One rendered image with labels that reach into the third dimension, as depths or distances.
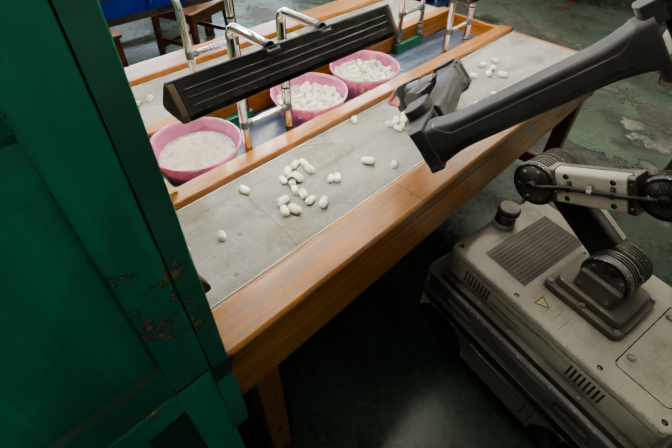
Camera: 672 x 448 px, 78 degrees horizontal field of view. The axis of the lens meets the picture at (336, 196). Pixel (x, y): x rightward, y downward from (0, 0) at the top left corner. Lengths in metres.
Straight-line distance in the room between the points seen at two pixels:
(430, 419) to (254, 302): 0.90
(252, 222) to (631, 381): 0.99
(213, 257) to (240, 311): 0.18
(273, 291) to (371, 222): 0.28
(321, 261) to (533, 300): 0.66
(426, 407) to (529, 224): 0.71
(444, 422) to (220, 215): 1.01
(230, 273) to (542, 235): 1.00
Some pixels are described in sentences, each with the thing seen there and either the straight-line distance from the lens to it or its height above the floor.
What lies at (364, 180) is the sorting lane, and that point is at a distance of 1.13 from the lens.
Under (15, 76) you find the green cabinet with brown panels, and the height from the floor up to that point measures 1.34.
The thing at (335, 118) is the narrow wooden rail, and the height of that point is 0.76.
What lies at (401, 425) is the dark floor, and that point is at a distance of 1.57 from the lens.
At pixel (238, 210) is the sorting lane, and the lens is 1.06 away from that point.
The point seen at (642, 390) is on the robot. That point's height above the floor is 0.47.
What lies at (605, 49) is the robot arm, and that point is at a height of 1.27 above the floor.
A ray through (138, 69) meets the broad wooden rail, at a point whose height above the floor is 0.76.
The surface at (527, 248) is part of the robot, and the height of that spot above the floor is 0.48.
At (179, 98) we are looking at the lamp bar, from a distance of 0.83.
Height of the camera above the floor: 1.47
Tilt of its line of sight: 43 degrees down
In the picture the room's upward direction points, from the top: 1 degrees clockwise
